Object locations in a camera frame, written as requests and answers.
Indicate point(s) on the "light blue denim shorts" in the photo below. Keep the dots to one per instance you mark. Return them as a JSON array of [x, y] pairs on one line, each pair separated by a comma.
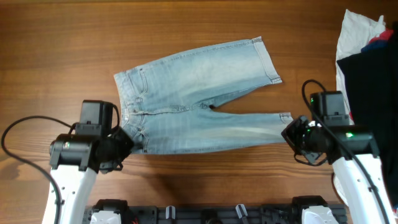
[[168, 106]]

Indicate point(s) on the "white cloth garment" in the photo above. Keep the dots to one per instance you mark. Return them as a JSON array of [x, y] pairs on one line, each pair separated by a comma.
[[356, 32]]

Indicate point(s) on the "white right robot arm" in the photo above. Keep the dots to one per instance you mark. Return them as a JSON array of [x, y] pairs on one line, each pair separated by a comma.
[[353, 153]]

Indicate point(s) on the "blue garment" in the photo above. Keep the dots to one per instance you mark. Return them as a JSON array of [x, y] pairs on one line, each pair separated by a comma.
[[377, 44]]

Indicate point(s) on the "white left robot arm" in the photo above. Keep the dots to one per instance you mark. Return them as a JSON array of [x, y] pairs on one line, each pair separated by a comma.
[[75, 160]]

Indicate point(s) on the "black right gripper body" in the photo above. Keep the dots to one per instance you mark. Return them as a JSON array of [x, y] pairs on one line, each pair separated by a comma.
[[292, 134]]

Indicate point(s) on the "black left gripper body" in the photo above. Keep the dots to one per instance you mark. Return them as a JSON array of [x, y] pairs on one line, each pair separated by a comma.
[[121, 144]]

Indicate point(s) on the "black garment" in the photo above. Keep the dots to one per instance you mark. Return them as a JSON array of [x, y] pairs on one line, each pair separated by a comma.
[[371, 86]]

